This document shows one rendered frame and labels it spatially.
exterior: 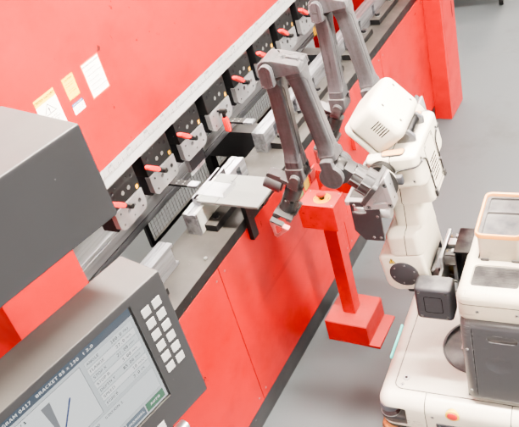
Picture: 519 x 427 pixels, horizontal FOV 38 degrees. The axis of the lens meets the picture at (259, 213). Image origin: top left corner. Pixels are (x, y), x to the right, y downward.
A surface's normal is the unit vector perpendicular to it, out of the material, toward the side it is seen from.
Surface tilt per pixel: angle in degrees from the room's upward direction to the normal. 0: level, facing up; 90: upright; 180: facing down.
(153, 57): 90
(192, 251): 0
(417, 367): 0
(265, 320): 90
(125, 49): 90
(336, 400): 0
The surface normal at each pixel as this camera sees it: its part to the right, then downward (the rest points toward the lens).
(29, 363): -0.24, -0.79
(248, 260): 0.86, 0.10
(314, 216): -0.45, 0.61
